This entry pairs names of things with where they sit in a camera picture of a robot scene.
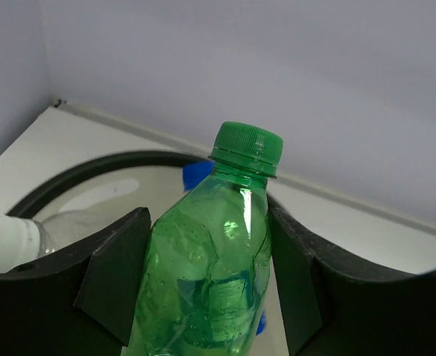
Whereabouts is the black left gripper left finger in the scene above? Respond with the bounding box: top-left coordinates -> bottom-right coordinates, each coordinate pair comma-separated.
0,208 -> 151,355

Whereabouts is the blue label blue cap bottle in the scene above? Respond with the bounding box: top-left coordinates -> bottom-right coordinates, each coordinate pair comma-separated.
182,159 -> 268,337

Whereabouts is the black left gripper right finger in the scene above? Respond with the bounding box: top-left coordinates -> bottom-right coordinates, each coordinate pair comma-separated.
269,208 -> 436,355

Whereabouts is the black rimmed white bin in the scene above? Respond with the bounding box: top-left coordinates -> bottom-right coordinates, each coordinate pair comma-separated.
7,149 -> 278,243

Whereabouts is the green plastic bottle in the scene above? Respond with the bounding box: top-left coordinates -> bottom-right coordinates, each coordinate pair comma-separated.
123,122 -> 283,355

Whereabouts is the clear bottle no label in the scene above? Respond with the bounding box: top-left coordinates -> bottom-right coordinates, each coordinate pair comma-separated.
0,211 -> 105,273

